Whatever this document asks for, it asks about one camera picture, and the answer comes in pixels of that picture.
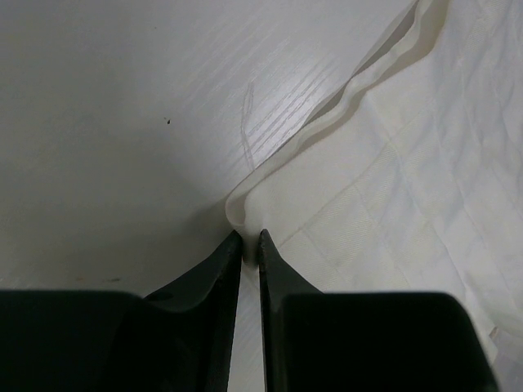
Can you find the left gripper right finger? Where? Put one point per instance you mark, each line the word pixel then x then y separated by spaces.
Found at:
pixel 371 341

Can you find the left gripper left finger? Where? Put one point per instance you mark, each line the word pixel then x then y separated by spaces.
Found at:
pixel 178 338

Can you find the white pleated skirt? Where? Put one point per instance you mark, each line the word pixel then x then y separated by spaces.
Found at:
pixel 413 180

